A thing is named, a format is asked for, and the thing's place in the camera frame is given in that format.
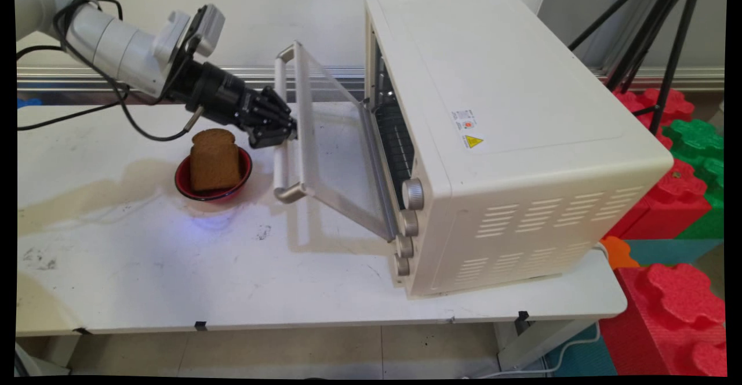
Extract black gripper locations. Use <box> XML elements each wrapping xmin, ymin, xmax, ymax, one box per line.
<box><xmin>170</xmin><ymin>59</ymin><xmax>298</xmax><ymax>150</ymax></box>

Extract glass oven door with handle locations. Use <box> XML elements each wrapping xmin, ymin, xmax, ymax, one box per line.
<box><xmin>272</xmin><ymin>40</ymin><xmax>401</xmax><ymax>242</ymax></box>

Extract red bowl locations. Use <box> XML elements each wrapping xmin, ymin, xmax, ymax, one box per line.
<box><xmin>174</xmin><ymin>146</ymin><xmax>253</xmax><ymax>202</ymax></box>

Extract brown bread slice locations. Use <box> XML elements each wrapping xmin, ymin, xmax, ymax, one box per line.
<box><xmin>190</xmin><ymin>129</ymin><xmax>242</xmax><ymax>193</ymax></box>

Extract metal oven rack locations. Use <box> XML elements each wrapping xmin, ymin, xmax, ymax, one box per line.
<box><xmin>374</xmin><ymin>55</ymin><xmax>416</xmax><ymax>209</ymax></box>

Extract large silver oven knob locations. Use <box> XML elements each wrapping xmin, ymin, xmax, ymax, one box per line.
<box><xmin>402</xmin><ymin>178</ymin><xmax>425</xmax><ymax>210</ymax></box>

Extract cream toaster oven body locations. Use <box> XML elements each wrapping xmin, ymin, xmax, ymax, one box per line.
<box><xmin>364</xmin><ymin>0</ymin><xmax>676</xmax><ymax>300</ymax></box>

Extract white table leg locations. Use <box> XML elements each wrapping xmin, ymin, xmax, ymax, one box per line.
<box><xmin>493</xmin><ymin>315</ymin><xmax>598</xmax><ymax>372</ymax></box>

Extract orange foam block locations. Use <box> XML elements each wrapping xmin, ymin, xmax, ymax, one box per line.
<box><xmin>600</xmin><ymin>236</ymin><xmax>641</xmax><ymax>271</ymax></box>

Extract black tripod legs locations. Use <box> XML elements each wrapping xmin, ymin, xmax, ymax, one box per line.
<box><xmin>568</xmin><ymin>0</ymin><xmax>705</xmax><ymax>136</ymax></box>

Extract teal foam mat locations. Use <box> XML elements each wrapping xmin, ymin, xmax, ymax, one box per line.
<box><xmin>623</xmin><ymin>239</ymin><xmax>722</xmax><ymax>267</ymax></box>

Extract green foam block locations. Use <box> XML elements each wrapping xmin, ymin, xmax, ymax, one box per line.
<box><xmin>663</xmin><ymin>119</ymin><xmax>725</xmax><ymax>241</ymax></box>

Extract large red foam block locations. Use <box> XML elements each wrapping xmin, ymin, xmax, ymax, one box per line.
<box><xmin>599</xmin><ymin>263</ymin><xmax>727</xmax><ymax>377</ymax></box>

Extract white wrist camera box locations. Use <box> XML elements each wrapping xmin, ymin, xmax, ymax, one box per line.
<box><xmin>154</xmin><ymin>3</ymin><xmax>225</xmax><ymax>67</ymax></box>

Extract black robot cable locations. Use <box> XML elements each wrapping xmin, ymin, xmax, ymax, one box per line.
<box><xmin>16</xmin><ymin>0</ymin><xmax>205</xmax><ymax>142</ymax></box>

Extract aluminium rail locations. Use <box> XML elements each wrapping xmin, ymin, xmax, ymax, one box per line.
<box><xmin>16</xmin><ymin>66</ymin><xmax>725</xmax><ymax>105</ymax></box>

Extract white power cable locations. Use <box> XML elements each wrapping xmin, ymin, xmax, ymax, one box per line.
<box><xmin>464</xmin><ymin>326</ymin><xmax>601</xmax><ymax>379</ymax></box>

